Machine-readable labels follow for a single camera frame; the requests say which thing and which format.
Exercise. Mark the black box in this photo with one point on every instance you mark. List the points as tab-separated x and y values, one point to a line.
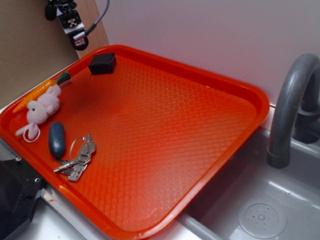
103	63

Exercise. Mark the red plastic tray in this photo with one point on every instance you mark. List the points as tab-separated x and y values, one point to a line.
162	130

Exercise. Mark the silver keys bunch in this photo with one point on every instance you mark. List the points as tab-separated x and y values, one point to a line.
75	167

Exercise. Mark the wooden board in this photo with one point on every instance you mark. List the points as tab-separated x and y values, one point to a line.
89	11

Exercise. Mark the dark oval key fob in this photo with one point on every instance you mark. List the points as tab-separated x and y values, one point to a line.
56	140

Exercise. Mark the grey toy sink basin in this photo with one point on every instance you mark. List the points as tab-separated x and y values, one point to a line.
250	200

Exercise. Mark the pink plush bunny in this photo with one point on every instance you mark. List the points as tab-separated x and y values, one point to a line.
38	112

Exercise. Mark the orange toy carrot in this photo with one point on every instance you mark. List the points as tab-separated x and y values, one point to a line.
40	90

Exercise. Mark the grey toy faucet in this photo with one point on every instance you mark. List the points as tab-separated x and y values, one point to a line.
297	112

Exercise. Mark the black camera on mount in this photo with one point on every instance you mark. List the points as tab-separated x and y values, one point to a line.
70	20

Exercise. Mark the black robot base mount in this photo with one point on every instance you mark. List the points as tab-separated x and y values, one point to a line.
20	189

